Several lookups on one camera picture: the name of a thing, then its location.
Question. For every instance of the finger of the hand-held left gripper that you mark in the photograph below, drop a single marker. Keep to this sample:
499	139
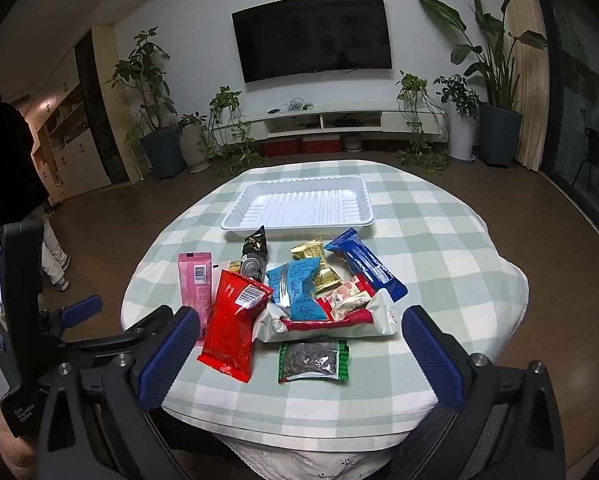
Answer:
139	327
82	307

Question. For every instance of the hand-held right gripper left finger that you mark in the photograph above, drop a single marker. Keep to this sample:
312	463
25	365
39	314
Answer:
168	357

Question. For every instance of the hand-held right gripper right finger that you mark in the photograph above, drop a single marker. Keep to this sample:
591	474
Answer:
435	360

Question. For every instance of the red snack packet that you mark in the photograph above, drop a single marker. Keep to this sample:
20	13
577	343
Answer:
229	332

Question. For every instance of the pink snack packet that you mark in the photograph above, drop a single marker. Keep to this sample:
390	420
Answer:
194	285

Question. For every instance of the red and white patterned packet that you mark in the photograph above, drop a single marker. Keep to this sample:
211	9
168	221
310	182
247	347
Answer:
348	301

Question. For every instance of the dark blue cookie packet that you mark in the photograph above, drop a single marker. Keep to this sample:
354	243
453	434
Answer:
365	262

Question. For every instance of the black and gold snack packet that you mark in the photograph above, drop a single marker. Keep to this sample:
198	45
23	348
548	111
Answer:
255	249

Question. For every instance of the light blue snack packet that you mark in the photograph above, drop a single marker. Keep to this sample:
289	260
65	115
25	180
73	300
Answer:
297	282

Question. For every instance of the white foam tray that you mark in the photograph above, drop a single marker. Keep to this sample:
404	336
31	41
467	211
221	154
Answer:
299	205

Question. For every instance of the white and red snack bag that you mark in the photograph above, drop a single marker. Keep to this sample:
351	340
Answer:
377	319

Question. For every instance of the green seed packet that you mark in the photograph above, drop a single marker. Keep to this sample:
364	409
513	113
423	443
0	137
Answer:
312	361

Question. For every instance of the tall plant in dark pot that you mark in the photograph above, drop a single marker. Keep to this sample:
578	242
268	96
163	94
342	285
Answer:
162	152

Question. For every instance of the small plant in grey pot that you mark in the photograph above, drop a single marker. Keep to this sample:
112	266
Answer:
193	147

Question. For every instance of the bushy plant in white pot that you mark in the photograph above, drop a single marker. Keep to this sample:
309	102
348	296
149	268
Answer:
462	135

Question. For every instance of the red storage box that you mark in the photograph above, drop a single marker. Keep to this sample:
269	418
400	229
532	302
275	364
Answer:
281	147
322	144

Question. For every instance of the trailing vine plant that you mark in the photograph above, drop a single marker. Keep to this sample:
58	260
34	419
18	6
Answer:
229	110

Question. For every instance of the large-leaf plant in dark pot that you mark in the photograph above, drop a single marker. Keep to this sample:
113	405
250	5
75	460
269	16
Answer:
499	132

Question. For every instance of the white television console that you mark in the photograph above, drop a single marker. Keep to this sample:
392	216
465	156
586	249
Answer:
347	119

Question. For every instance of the trailing plant on console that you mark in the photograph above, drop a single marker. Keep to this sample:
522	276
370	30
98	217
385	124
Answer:
414	90

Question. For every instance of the beige curtain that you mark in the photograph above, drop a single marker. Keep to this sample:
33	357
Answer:
527	75

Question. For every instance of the glass sliding door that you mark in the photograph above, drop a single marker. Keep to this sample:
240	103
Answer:
584	85

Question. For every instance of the wooden wall cabinet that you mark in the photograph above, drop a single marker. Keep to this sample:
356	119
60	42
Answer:
72	150

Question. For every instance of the black wall television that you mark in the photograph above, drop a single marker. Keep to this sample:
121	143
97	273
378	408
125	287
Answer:
312	37

